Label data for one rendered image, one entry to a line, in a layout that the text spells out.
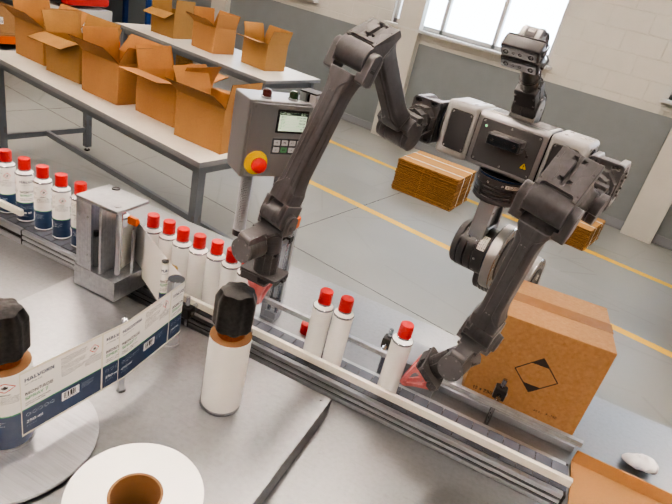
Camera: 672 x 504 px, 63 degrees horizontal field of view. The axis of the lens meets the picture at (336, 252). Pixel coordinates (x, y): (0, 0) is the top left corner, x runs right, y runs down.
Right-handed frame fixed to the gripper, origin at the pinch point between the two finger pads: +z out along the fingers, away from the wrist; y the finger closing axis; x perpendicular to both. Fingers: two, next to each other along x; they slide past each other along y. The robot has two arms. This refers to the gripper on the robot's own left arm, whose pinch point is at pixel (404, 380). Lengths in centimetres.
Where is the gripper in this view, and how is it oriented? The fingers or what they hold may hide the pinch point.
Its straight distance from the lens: 138.9
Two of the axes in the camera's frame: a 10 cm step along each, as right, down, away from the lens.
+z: -7.3, 4.4, 5.2
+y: -4.1, 3.3, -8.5
